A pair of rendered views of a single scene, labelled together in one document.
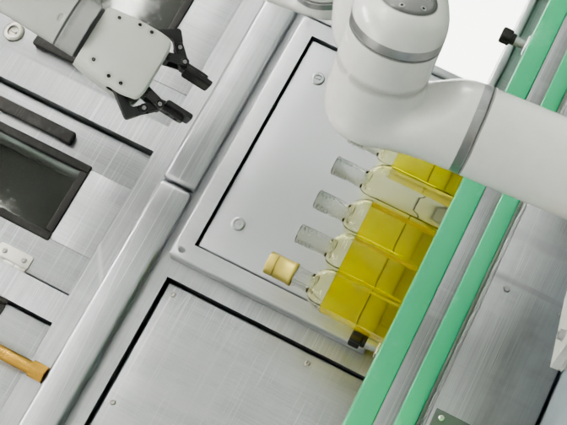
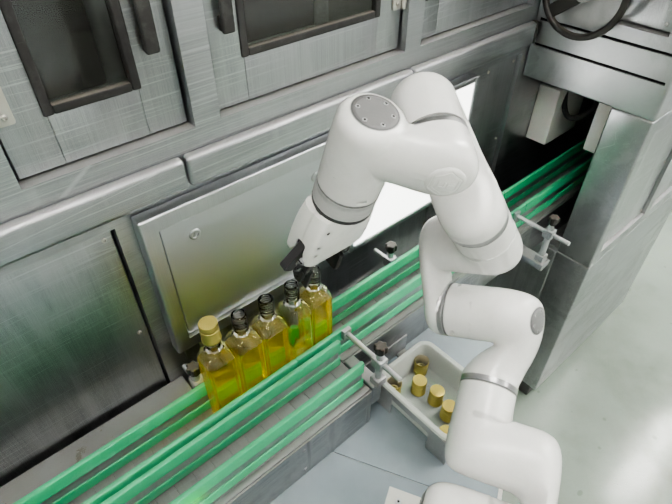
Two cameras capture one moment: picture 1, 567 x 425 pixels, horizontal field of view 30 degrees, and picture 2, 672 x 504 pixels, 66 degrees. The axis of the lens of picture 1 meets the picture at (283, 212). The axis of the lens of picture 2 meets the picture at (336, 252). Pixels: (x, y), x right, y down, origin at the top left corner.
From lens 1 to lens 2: 1.24 m
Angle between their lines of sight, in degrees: 54
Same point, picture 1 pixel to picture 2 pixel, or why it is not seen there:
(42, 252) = (28, 123)
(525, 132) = not seen: outside the picture
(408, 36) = not seen: outside the picture
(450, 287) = (285, 434)
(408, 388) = (221, 485)
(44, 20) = (352, 193)
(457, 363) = (255, 484)
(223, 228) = (183, 230)
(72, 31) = (350, 215)
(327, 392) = (133, 354)
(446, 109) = not seen: outside the picture
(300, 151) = (266, 213)
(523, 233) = (333, 424)
